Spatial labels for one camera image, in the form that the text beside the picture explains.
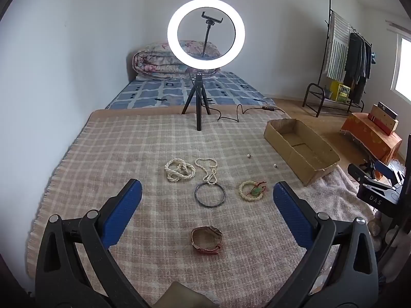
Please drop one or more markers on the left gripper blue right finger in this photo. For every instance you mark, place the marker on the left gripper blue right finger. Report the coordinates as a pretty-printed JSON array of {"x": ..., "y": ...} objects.
[{"x": 339, "y": 266}]

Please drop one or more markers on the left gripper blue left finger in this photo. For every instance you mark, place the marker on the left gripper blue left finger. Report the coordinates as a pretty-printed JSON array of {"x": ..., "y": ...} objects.
[{"x": 75, "y": 267}]

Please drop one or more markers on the dark blue bangle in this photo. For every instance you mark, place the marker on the dark blue bangle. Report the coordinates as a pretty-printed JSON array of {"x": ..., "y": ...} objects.
[{"x": 210, "y": 195}]

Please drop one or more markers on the red and tan boxes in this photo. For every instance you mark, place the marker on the red and tan boxes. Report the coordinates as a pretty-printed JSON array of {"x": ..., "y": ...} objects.
[{"x": 383, "y": 120}]

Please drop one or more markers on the orange covered low table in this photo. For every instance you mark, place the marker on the orange covered low table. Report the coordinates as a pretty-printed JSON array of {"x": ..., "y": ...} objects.
[{"x": 380, "y": 145}]

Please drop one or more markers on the brown cardboard box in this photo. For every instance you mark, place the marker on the brown cardboard box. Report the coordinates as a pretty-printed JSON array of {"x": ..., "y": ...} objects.
[{"x": 308, "y": 155}]

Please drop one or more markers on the window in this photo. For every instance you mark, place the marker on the window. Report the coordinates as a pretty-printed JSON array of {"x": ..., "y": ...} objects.
[{"x": 401, "y": 78}]

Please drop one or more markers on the yellow box on rack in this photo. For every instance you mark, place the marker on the yellow box on rack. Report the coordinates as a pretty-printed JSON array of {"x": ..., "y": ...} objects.
[{"x": 339, "y": 92}]

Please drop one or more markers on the black clothes rack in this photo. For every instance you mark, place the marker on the black clothes rack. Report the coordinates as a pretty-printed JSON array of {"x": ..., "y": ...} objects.
[{"x": 317, "y": 95}]

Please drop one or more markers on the dark hanging clothes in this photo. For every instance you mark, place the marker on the dark hanging clothes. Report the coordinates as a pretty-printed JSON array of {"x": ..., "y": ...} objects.
[{"x": 357, "y": 66}]

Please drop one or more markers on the brown leather wristwatch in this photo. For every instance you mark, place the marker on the brown leather wristwatch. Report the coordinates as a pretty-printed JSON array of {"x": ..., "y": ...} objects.
[{"x": 206, "y": 240}]

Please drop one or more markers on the pink plaid blanket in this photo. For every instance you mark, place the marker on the pink plaid blanket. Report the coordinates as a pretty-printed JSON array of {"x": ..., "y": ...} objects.
[{"x": 170, "y": 158}]

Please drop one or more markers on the striped hanging towel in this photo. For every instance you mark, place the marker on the striped hanging towel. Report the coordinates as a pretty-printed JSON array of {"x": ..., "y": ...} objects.
[{"x": 337, "y": 47}]

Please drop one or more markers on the blue patterned bed sheet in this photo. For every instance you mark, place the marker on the blue patterned bed sheet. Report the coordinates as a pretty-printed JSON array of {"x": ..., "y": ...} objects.
[{"x": 222, "y": 88}]

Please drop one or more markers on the folded floral quilt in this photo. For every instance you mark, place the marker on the folded floral quilt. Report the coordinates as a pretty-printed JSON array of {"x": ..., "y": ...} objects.
[{"x": 157, "y": 61}]

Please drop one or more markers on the white ring light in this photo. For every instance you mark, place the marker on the white ring light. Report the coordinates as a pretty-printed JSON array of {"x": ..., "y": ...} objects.
[{"x": 206, "y": 64}]

